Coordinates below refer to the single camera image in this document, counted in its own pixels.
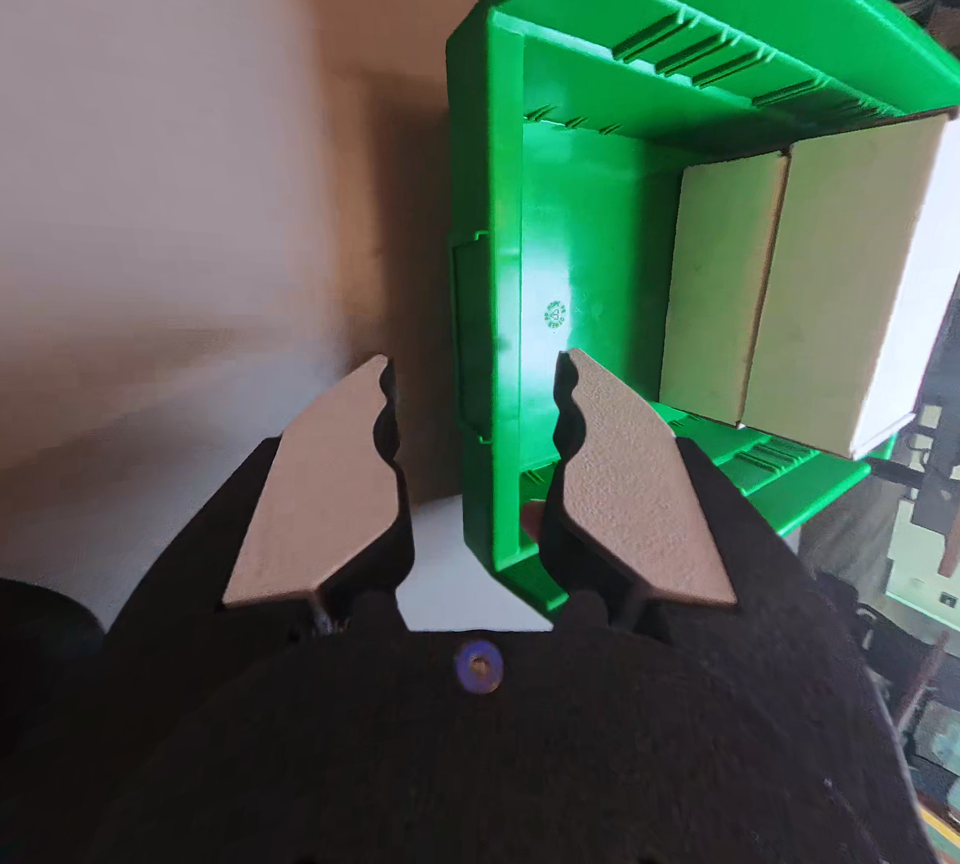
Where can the green plastic bin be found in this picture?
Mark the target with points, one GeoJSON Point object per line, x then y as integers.
{"type": "Point", "coordinates": [585, 242]}

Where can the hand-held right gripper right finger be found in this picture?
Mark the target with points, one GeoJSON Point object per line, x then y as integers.
{"type": "Point", "coordinates": [637, 497]}

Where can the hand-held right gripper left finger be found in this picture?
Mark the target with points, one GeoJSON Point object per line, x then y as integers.
{"type": "Point", "coordinates": [315, 497]}

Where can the white cardboard box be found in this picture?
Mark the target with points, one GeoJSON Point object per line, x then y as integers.
{"type": "Point", "coordinates": [840, 264]}
{"type": "Point", "coordinates": [720, 279]}

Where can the person's right hand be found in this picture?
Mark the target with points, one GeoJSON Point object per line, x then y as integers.
{"type": "Point", "coordinates": [534, 519]}

